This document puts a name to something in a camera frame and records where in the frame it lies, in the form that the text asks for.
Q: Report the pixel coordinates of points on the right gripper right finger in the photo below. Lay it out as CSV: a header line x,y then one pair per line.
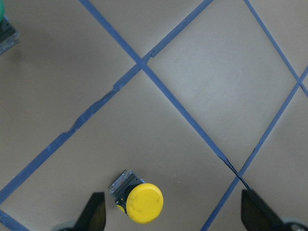
x,y
256,215

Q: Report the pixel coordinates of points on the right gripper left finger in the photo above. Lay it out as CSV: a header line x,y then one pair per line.
x,y
93,216

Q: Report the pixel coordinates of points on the yellow push button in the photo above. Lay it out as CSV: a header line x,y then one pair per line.
x,y
142,202

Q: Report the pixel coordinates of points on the green push button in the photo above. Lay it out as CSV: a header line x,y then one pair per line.
x,y
8,35

